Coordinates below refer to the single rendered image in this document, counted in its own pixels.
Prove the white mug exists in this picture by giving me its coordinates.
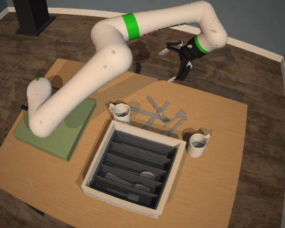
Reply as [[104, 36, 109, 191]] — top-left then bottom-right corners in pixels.
[[109, 103, 131, 125], [187, 133, 210, 158]]

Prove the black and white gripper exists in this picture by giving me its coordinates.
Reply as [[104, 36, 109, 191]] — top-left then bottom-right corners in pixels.
[[159, 42, 196, 82]]

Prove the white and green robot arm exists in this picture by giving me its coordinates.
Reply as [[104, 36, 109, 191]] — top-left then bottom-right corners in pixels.
[[21, 1, 228, 138]]

